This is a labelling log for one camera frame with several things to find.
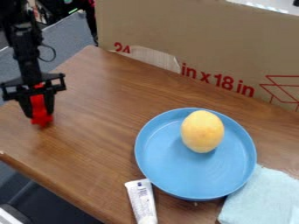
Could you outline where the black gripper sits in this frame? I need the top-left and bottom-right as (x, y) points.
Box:
(0, 58), (69, 119)

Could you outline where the red rectangular block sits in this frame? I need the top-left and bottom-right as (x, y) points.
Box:
(31, 83), (53, 127)

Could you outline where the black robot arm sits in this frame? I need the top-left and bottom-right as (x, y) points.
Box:
(0, 0), (67, 120)

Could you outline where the white tube of cream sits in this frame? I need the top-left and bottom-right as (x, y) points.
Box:
(126, 178), (158, 224)

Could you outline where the yellow lemon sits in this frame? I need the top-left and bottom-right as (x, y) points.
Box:
(182, 110), (225, 153)

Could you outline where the blue plate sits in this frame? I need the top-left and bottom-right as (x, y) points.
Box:
(135, 108), (258, 201)

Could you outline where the light blue towel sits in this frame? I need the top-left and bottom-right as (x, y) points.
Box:
(218, 165), (299, 224)

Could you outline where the cardboard box wall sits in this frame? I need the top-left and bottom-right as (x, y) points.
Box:
(97, 0), (299, 112)

